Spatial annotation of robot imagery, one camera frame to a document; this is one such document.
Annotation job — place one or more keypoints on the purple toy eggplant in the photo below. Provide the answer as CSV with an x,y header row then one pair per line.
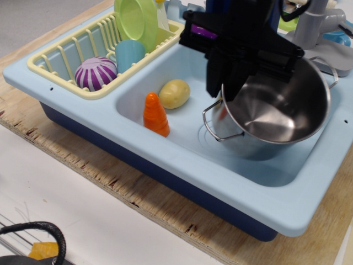
x,y
203,32

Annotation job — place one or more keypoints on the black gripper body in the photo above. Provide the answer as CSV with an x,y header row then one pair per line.
x,y
273,55

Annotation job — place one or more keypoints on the green plastic plate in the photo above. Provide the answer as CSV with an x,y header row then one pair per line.
x,y
137,20

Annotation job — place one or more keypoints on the white dish in rack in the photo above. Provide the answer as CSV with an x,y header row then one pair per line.
x,y
162,15

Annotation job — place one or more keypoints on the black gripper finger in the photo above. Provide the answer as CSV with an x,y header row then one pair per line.
x,y
236,78
218,70

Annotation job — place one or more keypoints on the light blue plastic cup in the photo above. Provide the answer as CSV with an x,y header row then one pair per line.
x,y
128,52

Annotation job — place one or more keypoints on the yellow dish drying rack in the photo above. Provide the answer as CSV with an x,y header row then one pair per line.
x,y
58,62

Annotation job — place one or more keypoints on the grey toy faucet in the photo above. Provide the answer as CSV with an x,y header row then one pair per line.
x,y
316,21

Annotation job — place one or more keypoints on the yellow toy potato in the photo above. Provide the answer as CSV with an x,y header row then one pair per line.
x,y
174,94

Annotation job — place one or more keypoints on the stainless steel pot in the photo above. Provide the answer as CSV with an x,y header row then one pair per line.
x,y
268,116

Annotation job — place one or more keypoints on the light blue toy sink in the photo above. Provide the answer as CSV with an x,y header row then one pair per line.
x,y
277,196

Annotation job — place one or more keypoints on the orange toy carrot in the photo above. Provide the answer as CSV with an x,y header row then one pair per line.
x,y
154,115

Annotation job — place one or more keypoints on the green plate behind faucet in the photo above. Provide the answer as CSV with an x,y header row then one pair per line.
x,y
288,26

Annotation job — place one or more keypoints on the yellow tape piece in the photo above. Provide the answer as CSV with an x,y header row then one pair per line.
x,y
43,250

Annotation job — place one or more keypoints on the plywood board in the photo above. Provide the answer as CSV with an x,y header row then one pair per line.
x,y
111,213

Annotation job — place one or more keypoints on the purple striped toy bowl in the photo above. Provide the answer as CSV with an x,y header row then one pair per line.
x,y
95,72

